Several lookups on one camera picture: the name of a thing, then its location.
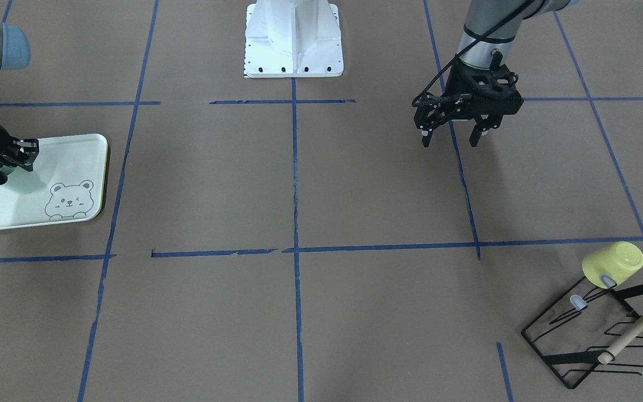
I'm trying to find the cream bear tray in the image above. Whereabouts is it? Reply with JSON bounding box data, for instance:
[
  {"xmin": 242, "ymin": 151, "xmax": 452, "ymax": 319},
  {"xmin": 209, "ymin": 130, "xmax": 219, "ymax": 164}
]
[{"xmin": 0, "ymin": 134, "xmax": 109, "ymax": 231}]

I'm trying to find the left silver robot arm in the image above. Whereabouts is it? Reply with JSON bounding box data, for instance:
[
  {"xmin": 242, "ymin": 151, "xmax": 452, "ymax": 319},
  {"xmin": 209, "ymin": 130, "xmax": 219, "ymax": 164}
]
[{"xmin": 412, "ymin": 1, "xmax": 573, "ymax": 147}]

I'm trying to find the black wire cup rack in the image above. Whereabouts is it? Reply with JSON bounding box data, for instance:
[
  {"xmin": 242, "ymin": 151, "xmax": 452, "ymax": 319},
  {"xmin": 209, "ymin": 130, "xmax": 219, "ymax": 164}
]
[{"xmin": 520, "ymin": 277, "xmax": 643, "ymax": 390}]

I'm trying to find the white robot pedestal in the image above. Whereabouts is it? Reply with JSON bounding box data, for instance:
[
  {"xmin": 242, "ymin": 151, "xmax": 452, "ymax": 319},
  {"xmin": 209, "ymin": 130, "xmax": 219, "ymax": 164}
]
[{"xmin": 243, "ymin": 1, "xmax": 344, "ymax": 78}]

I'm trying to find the black camera cable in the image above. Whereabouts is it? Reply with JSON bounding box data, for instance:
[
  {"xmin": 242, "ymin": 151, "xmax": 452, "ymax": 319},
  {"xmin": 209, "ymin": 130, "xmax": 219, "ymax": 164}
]
[{"xmin": 411, "ymin": 0, "xmax": 540, "ymax": 108}]

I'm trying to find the pale green plastic cup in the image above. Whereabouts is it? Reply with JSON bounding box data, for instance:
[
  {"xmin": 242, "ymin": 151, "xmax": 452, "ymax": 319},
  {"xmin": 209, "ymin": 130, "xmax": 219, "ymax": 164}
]
[{"xmin": 3, "ymin": 167, "xmax": 41, "ymax": 194}]

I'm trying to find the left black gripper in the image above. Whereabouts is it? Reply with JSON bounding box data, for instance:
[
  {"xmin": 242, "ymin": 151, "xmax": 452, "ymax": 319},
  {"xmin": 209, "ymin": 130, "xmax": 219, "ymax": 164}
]
[{"xmin": 414, "ymin": 56, "xmax": 525, "ymax": 148}]

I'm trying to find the yellow plastic cup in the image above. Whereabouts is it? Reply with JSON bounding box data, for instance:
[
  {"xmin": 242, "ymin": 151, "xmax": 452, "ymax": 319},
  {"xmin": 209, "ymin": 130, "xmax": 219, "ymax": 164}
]
[{"xmin": 582, "ymin": 241, "xmax": 643, "ymax": 289}]

